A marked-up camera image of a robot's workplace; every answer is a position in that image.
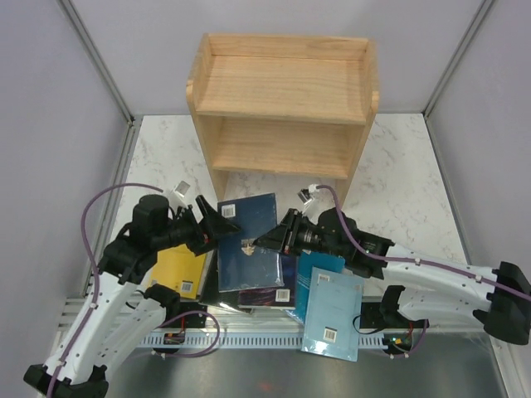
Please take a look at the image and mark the yellow paperback book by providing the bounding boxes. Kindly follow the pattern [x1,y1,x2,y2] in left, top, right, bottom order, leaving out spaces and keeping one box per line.
[148,245,207,299]

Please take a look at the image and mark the wooden two-tier shelf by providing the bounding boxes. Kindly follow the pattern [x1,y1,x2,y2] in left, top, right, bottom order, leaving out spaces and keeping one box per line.
[186,33,380,201]

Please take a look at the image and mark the light blue thin book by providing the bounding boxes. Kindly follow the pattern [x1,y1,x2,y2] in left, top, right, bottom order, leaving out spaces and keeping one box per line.
[301,267,363,362]

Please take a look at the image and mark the blue Jules Verne book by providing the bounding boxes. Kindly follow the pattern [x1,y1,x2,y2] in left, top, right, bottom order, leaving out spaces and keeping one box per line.
[286,252,345,324]

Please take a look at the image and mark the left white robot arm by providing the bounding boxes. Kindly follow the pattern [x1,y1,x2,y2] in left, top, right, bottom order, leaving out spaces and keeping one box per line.
[23,194,241,397]

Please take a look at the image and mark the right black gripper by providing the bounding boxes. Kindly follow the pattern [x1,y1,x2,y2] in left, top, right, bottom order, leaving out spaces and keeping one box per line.
[253,208,346,259]

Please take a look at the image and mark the black Moon and Sixpence book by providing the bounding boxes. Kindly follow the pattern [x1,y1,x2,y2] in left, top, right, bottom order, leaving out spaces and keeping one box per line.
[199,250,241,312]

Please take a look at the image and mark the aluminium front rail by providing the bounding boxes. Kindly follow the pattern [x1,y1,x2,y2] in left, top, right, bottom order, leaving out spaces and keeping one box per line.
[58,298,483,332]

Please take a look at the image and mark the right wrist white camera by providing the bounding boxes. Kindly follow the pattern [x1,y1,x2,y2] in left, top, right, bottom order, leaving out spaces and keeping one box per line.
[297,184,319,214]

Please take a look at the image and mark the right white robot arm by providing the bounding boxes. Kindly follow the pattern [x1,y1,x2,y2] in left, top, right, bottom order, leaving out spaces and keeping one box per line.
[253,208,530,345]

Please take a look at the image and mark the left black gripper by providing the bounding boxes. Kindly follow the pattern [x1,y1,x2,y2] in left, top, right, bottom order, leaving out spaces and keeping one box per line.
[152,195,241,256]

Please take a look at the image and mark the dark purple planets book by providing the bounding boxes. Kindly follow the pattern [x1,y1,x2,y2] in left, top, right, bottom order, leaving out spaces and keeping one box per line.
[238,255,298,310]

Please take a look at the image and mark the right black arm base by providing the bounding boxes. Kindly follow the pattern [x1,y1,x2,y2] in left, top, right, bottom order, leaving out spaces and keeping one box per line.
[359,302,424,332]

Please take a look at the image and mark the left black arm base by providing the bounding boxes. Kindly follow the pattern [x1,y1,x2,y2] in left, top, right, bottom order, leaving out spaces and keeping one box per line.
[164,302,207,331]

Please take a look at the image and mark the slotted grey cable duct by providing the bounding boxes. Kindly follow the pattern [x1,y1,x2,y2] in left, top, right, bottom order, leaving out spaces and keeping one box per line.
[139,330,404,350]

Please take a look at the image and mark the navy blue hardcover book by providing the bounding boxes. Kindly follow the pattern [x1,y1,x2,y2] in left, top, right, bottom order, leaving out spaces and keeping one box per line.
[217,193,283,292]

